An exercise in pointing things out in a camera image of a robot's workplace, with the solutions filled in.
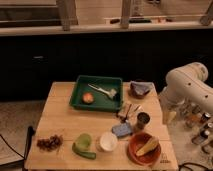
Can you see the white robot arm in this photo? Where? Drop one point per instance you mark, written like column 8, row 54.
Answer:
column 186, row 83

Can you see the orange bowl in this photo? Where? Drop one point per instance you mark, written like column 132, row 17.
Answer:
column 135, row 143

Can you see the dark cabinet counter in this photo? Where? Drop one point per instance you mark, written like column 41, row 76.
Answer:
column 33, row 58

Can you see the metal cup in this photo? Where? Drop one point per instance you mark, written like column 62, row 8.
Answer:
column 143, row 119

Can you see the orange red apple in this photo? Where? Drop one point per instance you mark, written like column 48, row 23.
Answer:
column 88, row 98

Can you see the dark purple bowl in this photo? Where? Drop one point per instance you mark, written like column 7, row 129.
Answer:
column 140, row 89

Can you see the blue sponge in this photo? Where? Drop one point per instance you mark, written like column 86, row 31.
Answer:
column 122, row 130

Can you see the green cucumber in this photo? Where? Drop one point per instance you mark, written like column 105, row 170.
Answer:
column 84, row 154

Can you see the green plastic tray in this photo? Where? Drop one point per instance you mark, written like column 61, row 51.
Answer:
column 101, row 102

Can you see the yellow corn cob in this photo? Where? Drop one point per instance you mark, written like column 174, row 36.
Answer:
column 150, row 145

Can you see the bunch of red grapes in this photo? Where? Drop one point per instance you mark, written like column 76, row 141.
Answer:
column 51, row 143

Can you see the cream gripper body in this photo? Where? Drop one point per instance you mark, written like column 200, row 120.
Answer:
column 168, row 115

